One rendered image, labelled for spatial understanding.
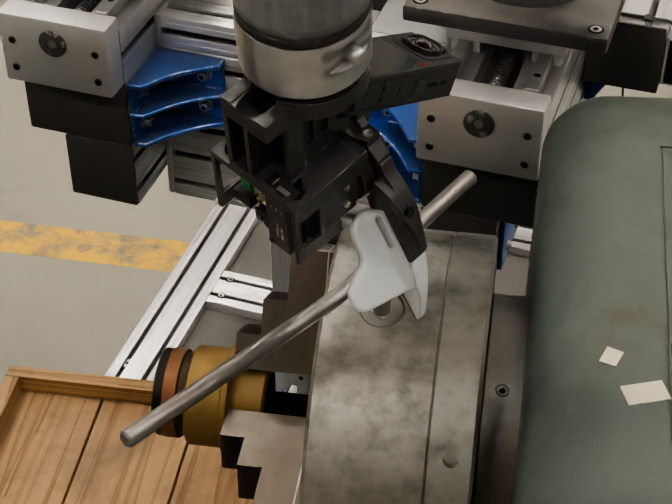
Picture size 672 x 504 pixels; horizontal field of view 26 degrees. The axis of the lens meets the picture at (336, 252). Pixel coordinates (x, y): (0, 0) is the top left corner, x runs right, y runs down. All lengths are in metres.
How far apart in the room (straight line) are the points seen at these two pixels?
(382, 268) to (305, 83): 0.17
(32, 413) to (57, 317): 1.44
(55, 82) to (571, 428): 0.91
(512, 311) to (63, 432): 0.53
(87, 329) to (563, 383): 1.98
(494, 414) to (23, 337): 1.91
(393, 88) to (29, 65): 0.91
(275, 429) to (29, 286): 1.90
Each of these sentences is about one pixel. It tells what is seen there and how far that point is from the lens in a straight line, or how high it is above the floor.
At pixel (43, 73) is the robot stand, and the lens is 1.72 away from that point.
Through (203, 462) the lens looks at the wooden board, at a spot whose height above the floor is 0.89.
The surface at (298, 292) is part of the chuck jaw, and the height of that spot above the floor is 1.17.
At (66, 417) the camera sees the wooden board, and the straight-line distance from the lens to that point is 1.51.
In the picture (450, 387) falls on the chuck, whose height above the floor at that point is 1.21.
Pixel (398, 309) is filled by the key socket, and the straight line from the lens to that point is 1.09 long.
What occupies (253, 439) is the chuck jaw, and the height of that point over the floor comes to 1.10.
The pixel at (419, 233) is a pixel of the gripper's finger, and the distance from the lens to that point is 0.90.
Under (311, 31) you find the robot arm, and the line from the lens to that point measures 0.75.
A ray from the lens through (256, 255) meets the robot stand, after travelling 2.73.
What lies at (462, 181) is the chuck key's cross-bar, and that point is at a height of 1.32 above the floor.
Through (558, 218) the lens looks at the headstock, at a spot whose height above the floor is 1.24.
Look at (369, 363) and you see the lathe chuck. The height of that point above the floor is 1.22.
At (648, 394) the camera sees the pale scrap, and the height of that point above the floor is 1.26.
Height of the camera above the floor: 1.96
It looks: 40 degrees down
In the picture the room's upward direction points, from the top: straight up
